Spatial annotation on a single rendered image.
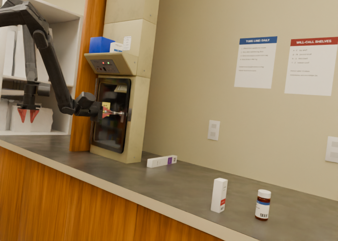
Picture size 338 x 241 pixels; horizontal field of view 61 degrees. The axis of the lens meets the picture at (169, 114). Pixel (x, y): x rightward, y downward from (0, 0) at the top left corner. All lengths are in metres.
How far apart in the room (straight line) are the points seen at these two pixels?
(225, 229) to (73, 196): 0.80
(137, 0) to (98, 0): 0.31
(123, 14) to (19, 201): 1.23
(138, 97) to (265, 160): 0.75
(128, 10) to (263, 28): 0.75
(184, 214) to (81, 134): 1.00
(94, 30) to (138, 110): 0.58
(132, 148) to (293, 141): 0.82
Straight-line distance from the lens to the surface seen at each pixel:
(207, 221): 0.93
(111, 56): 1.53
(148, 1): 1.63
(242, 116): 1.63
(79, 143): 1.80
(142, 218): 1.14
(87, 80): 1.78
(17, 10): 1.18
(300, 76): 1.56
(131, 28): 1.63
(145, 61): 1.57
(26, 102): 1.68
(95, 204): 1.33
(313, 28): 1.60
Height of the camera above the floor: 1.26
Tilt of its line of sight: 1 degrees down
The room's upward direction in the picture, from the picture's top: 7 degrees clockwise
